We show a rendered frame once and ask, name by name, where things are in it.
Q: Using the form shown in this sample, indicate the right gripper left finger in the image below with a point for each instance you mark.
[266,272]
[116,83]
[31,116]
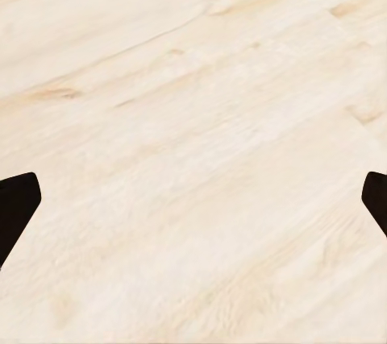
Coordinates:
[20,197]

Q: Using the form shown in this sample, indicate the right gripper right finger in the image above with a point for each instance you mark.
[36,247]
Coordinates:
[374,197]

